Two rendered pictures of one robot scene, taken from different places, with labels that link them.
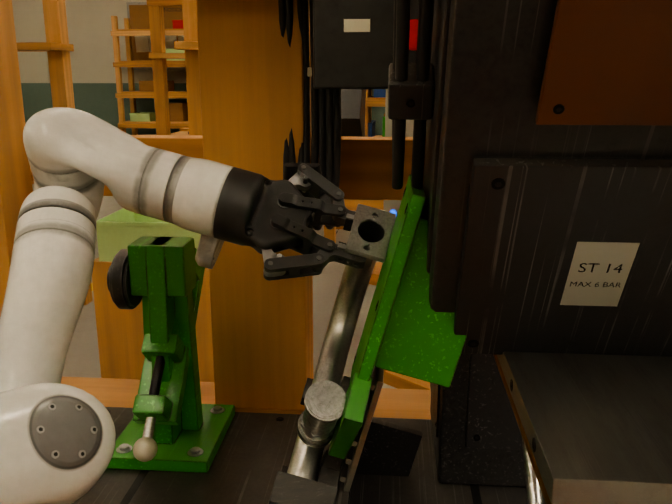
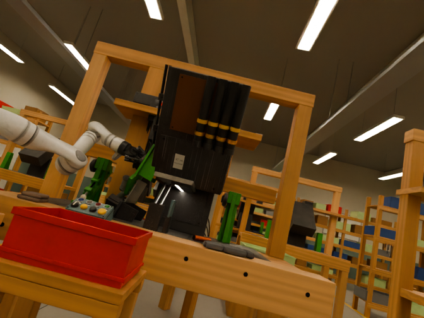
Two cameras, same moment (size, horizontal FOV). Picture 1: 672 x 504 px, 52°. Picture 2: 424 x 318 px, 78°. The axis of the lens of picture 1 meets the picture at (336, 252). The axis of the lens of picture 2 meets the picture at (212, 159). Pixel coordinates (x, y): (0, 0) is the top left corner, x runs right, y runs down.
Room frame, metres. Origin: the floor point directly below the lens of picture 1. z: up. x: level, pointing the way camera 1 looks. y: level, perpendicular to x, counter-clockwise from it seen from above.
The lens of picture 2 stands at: (-0.69, -0.28, 1.02)
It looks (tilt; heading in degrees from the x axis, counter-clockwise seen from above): 12 degrees up; 357
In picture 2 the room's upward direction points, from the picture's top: 15 degrees clockwise
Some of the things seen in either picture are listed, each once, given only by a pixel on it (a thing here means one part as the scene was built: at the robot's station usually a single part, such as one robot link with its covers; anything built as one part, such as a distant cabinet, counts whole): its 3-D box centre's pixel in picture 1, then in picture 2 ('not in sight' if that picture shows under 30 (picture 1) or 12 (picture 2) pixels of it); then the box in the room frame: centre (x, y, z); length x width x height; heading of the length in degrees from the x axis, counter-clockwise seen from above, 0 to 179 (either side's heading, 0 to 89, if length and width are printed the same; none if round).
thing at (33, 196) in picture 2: not in sight; (34, 196); (0.42, 0.30, 0.91); 0.10 x 0.08 x 0.03; 6
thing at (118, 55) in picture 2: not in sight; (204, 76); (0.96, -0.18, 1.89); 1.50 x 0.09 x 0.09; 85
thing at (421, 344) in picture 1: (418, 293); (151, 166); (0.61, -0.08, 1.17); 0.13 x 0.12 x 0.20; 85
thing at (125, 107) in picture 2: not in sight; (188, 125); (0.92, -0.18, 1.52); 0.90 x 0.25 x 0.04; 85
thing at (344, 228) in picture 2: not in sight; (335, 244); (7.14, -4.99, 1.12); 3.22 x 0.55 x 2.23; 82
